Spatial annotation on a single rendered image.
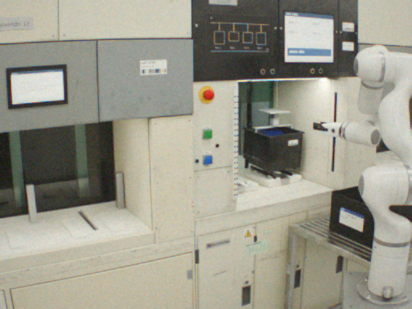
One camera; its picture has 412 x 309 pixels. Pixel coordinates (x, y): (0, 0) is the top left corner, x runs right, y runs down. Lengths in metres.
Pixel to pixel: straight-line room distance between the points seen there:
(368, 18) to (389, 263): 1.28
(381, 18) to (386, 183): 1.21
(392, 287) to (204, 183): 0.81
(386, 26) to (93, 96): 1.52
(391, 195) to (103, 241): 1.00
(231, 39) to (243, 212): 0.70
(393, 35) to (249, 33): 0.92
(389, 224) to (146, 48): 0.98
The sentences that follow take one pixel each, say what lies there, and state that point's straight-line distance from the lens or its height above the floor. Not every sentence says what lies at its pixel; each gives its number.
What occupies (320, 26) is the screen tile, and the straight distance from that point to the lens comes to 2.12.
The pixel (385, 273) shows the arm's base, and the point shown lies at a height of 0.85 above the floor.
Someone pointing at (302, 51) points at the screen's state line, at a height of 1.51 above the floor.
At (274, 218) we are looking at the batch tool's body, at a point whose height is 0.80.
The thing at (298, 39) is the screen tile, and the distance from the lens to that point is 2.03.
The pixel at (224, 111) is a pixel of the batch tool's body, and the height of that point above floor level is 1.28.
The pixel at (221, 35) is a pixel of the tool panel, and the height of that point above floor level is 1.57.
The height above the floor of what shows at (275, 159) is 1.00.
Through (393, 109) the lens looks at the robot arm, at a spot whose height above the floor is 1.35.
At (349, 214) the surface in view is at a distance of 1.97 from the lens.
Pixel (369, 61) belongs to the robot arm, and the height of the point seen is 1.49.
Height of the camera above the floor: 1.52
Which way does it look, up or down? 13 degrees down
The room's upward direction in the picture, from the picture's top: straight up
